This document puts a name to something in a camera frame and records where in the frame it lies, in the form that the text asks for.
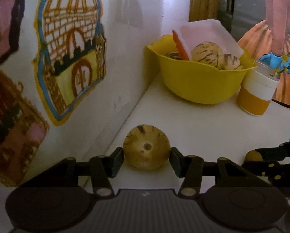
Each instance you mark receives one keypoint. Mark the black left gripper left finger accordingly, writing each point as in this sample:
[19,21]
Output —
[99,168]

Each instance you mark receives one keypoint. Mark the striped yellow pepino melon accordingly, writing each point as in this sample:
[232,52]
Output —
[146,147]

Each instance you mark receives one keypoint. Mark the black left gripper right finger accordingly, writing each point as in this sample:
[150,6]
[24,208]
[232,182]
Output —
[228,176]

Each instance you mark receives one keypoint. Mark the white and orange cup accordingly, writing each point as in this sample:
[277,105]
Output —
[257,89]

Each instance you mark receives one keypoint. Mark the striped melon in bowl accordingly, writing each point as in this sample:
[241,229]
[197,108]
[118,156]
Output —
[231,63]
[208,53]

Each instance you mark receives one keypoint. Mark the yellow plastic bowl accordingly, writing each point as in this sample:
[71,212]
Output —
[196,82]

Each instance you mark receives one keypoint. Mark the small brown longan left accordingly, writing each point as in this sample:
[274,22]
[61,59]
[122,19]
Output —
[253,156]

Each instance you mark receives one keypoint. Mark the orange red item in bowl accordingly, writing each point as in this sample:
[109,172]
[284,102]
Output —
[179,46]

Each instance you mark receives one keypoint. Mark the girl in orange dress poster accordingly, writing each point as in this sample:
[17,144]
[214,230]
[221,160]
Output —
[269,41]

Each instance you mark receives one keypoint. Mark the houses drawing paper sheet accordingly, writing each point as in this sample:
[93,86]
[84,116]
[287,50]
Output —
[71,72]

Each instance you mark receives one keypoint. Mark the pink white paper in bowl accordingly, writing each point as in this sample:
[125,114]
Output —
[210,30]

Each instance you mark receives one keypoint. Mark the brown wooden door frame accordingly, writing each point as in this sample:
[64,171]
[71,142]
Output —
[203,9]

